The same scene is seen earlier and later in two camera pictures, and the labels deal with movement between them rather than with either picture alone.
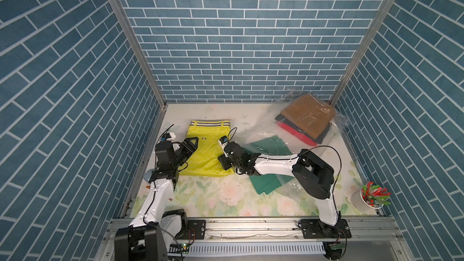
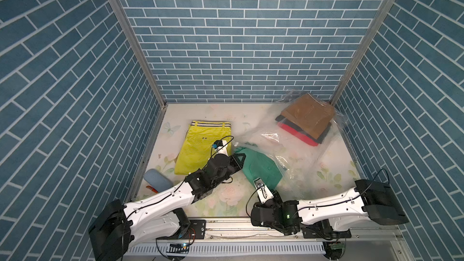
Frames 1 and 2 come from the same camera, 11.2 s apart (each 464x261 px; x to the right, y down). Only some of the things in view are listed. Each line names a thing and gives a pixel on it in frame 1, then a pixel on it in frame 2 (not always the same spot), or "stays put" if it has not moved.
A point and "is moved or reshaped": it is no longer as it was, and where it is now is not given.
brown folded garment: [309, 114] stays put
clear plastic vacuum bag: [301, 120] stays put
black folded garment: [319, 140] stays put
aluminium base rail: [278, 240] stays put
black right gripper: [223, 161] → [275, 199]
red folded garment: [297, 133] stays put
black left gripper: [191, 147] → [235, 162]
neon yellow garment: [202, 159] stays put
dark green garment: [269, 183] is moved or reshaped
